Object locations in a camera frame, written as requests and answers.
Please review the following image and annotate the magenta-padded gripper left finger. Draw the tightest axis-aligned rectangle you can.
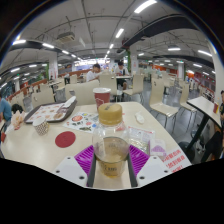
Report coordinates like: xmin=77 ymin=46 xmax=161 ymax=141
xmin=53 ymin=144 xmax=98 ymax=188

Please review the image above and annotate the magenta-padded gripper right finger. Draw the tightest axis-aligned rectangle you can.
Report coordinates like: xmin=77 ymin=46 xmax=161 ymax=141
xmin=127 ymin=144 xmax=173 ymax=188

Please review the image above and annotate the clear bottle with tan cap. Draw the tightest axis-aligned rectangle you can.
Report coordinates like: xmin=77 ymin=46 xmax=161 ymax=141
xmin=91 ymin=102 xmax=130 ymax=178

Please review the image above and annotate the pink packet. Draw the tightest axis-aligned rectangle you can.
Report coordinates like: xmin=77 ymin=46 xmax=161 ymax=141
xmin=149 ymin=139 xmax=167 ymax=157

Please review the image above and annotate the red and white leaflet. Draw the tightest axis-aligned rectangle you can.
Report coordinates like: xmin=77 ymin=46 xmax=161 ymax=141
xmin=162 ymin=148 xmax=188 ymax=174

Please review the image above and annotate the flat round red coaster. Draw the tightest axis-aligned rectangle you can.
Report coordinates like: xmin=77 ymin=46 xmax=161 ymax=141
xmin=54 ymin=130 xmax=77 ymax=149

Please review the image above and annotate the clear plastic packet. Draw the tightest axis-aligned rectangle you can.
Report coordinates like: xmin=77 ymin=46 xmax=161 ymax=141
xmin=128 ymin=125 xmax=156 ymax=154

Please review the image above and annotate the white patterned mug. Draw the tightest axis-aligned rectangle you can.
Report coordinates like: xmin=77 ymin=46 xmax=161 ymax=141
xmin=32 ymin=115 xmax=51 ymax=136

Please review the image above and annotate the colourful sticker sheet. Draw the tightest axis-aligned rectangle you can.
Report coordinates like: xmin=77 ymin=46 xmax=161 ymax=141
xmin=63 ymin=111 xmax=101 ymax=134

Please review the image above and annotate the crumpled white tissue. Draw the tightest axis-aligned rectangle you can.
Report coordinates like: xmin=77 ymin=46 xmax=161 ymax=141
xmin=134 ymin=111 xmax=146 ymax=125

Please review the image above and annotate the brown food tray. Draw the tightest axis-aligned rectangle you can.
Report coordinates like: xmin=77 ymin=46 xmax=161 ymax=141
xmin=23 ymin=96 xmax=78 ymax=125

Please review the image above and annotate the white paper napkin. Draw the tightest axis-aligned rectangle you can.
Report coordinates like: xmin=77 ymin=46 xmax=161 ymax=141
xmin=61 ymin=95 xmax=78 ymax=109

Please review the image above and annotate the paper food bag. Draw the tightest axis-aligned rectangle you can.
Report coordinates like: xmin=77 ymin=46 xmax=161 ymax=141
xmin=10 ymin=109 xmax=27 ymax=131

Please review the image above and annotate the group of beige chairs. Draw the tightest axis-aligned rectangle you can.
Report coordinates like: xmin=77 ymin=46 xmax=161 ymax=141
xmin=6 ymin=68 xmax=201 ymax=134

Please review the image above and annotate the beige chair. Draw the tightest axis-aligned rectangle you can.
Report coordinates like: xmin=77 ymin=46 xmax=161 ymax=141
xmin=30 ymin=87 xmax=57 ymax=108
xmin=64 ymin=79 xmax=101 ymax=107

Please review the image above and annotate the red paper cup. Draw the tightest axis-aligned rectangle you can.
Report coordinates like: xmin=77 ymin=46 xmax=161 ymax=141
xmin=92 ymin=87 xmax=112 ymax=111

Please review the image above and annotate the white neighbouring table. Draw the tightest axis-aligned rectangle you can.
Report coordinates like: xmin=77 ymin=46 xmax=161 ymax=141
xmin=184 ymin=95 xmax=223 ymax=154

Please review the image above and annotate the black backpack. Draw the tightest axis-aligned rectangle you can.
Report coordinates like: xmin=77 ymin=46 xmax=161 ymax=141
xmin=10 ymin=103 xmax=24 ymax=114

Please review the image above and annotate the person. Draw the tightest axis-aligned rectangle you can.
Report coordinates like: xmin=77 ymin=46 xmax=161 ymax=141
xmin=85 ymin=63 xmax=102 ymax=83
xmin=0 ymin=93 xmax=13 ymax=133
xmin=114 ymin=60 xmax=131 ymax=89
xmin=218 ymin=89 xmax=224 ymax=128

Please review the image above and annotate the ceiling air conditioner unit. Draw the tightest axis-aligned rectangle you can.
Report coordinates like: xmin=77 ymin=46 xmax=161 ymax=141
xmin=55 ymin=31 xmax=77 ymax=43

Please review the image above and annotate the group of ceiling lights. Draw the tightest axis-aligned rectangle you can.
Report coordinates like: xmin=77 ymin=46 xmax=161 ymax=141
xmin=0 ymin=0 xmax=214 ymax=91

